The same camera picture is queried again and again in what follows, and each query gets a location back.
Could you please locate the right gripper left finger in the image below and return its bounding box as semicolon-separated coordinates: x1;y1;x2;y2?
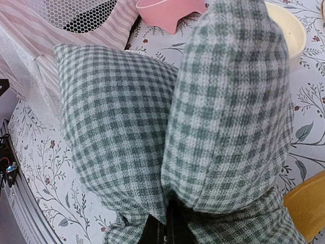
138;215;167;244

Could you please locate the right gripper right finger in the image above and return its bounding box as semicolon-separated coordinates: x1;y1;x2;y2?
167;200;197;244

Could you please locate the green checkered cushion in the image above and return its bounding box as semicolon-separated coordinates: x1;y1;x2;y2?
54;1;305;243

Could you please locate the pink striped pet tent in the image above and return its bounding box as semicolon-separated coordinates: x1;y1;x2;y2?
1;1;138;126

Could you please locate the pink pet bowl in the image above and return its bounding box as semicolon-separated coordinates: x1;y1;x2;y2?
136;0;206;35

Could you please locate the cream pet bowl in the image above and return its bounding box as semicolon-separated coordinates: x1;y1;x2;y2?
265;2;307;72

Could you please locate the yellow bowl stand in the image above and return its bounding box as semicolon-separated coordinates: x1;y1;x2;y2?
283;171;324;242

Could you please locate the floral table mat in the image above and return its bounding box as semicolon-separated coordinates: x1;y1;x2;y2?
8;1;324;243

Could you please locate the front aluminium rail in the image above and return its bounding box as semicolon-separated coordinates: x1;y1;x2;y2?
1;119;61;243

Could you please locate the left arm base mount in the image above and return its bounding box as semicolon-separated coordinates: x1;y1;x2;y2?
1;119;19;190

